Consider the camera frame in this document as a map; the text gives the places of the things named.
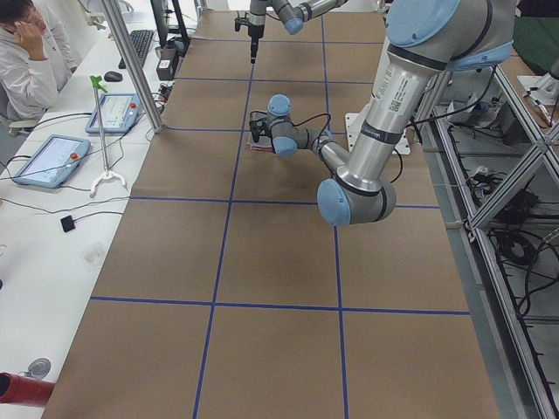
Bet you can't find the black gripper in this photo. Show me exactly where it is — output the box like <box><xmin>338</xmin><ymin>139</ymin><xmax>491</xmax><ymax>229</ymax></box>
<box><xmin>248</xmin><ymin>12</ymin><xmax>265</xmax><ymax>64</ymax></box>

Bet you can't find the pink square towel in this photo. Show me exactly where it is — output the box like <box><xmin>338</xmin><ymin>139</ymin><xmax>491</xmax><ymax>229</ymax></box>
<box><xmin>246</xmin><ymin>138</ymin><xmax>273</xmax><ymax>152</ymax></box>

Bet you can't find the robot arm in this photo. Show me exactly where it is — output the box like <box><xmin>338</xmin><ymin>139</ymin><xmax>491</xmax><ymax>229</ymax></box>
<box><xmin>262</xmin><ymin>1</ymin><xmax>516</xmax><ymax>227</ymax></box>
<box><xmin>235</xmin><ymin>0</ymin><xmax>346</xmax><ymax>64</ymax></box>

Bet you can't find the black box with label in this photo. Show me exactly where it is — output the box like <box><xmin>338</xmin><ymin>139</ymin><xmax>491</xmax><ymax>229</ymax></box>
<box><xmin>156</xmin><ymin>48</ymin><xmax>179</xmax><ymax>81</ymax></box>

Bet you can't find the black keyboard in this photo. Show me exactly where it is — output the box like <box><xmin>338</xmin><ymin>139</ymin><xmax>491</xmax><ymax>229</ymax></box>
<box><xmin>129</xmin><ymin>29</ymin><xmax>155</xmax><ymax>66</ymax></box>

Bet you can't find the black computer mouse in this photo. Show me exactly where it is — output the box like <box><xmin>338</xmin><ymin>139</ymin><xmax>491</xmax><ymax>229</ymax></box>
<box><xmin>103</xmin><ymin>71</ymin><xmax>123</xmax><ymax>83</ymax></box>

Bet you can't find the far blue teach pendant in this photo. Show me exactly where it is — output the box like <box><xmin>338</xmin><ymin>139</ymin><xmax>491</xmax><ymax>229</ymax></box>
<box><xmin>100</xmin><ymin>93</ymin><xmax>141</xmax><ymax>134</ymax></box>

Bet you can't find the blue teach pendant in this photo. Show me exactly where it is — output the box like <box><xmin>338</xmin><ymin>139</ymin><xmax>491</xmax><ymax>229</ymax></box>
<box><xmin>12</xmin><ymin>134</ymin><xmax>91</xmax><ymax>189</ymax></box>
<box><xmin>100</xmin><ymin>93</ymin><xmax>141</xmax><ymax>134</ymax></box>

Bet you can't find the near blue teach pendant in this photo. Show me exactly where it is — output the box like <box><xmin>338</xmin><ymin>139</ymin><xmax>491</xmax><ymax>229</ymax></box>
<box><xmin>12</xmin><ymin>134</ymin><xmax>91</xmax><ymax>189</ymax></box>

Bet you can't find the seated person in white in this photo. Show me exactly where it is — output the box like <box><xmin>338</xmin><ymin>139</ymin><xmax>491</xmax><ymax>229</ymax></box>
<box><xmin>1</xmin><ymin>1</ymin><xmax>78</xmax><ymax>120</ymax></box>

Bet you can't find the small black square pad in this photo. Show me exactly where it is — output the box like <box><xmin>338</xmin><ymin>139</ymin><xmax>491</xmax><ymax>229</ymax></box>
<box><xmin>60</xmin><ymin>215</ymin><xmax>76</xmax><ymax>233</ymax></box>

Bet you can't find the round metal disc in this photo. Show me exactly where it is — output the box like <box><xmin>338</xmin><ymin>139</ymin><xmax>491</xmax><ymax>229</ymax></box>
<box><xmin>24</xmin><ymin>357</ymin><xmax>52</xmax><ymax>380</ymax></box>

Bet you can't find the red cylinder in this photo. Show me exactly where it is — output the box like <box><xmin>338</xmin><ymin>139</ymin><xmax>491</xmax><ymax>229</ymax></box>
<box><xmin>1</xmin><ymin>372</ymin><xmax>55</xmax><ymax>408</ymax></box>

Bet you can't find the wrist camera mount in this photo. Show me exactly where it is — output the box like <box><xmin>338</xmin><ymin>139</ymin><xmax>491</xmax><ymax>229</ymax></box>
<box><xmin>234</xmin><ymin>13</ymin><xmax>249</xmax><ymax>32</ymax></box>
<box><xmin>249</xmin><ymin>110</ymin><xmax>270</xmax><ymax>145</ymax></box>

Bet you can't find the aluminium frame post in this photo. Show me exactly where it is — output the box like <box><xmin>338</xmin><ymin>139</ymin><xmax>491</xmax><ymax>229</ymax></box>
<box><xmin>100</xmin><ymin>0</ymin><xmax>163</xmax><ymax>134</ymax></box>

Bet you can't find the aluminium frame rack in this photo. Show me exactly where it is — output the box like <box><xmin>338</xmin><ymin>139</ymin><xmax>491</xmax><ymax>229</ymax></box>
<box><xmin>417</xmin><ymin>63</ymin><xmax>558</xmax><ymax>418</ymax></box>

